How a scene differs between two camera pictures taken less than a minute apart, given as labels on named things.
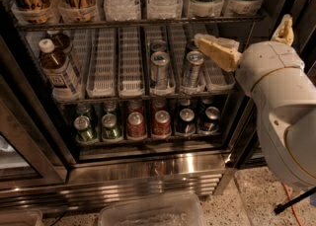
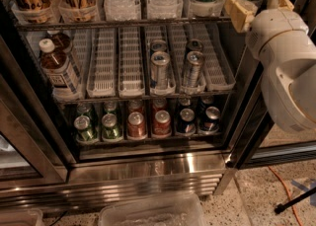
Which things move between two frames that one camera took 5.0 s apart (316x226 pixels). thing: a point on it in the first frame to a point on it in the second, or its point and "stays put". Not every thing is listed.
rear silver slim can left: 158,45 stays put
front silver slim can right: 195,58 stays put
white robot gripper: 268,62 to 276,34
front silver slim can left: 159,70 stays put
